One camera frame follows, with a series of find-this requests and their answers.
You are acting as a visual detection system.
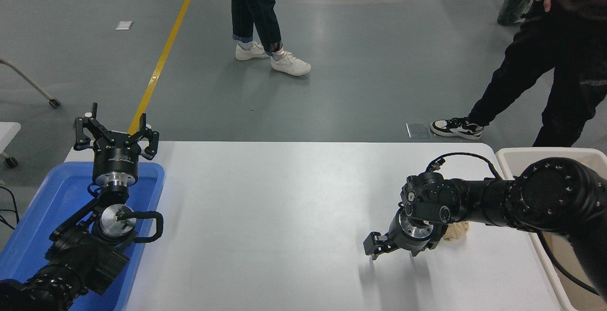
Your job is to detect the person in black-white shoes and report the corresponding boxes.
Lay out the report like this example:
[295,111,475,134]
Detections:
[430,0,607,148]

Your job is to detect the large pale bin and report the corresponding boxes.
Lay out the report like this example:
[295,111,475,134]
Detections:
[496,147,607,311]

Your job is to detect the grey chair leg with caster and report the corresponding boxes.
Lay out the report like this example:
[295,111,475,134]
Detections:
[0,59,61,109]

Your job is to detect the silver floor plate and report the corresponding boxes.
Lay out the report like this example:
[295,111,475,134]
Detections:
[406,122,430,139]

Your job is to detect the person in white shoes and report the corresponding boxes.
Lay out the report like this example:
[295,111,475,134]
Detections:
[229,0,312,76]

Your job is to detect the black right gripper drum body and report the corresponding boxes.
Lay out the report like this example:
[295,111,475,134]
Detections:
[388,209,440,257]

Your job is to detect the blue plastic tray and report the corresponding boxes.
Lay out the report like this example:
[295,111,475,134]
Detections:
[0,161,166,311]

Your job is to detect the black cables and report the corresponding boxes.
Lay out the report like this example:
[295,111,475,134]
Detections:
[0,185,20,231]

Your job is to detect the white furniture with caster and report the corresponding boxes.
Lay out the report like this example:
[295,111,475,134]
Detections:
[0,122,22,169]

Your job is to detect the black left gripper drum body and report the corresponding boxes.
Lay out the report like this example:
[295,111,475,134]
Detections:
[92,133,142,178]

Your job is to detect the tan paper ball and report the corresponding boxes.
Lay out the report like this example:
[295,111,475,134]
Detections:
[443,221,470,242]

